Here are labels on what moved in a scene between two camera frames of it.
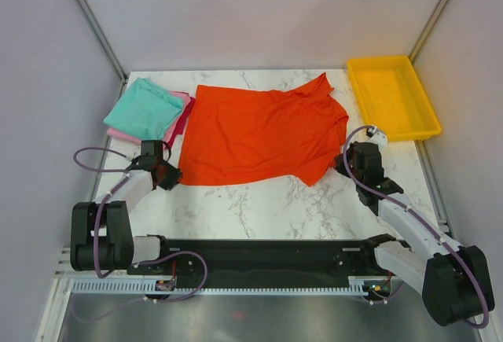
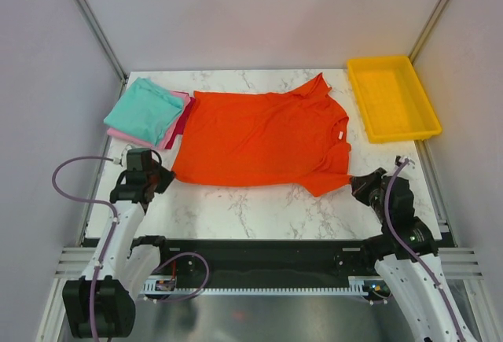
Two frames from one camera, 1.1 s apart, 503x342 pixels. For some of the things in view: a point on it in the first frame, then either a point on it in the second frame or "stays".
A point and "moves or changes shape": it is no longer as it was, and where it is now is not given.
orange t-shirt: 238,134 moves or changes shape
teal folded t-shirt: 145,109 stays
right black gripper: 339,163 -> 361,184
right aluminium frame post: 438,10 stays
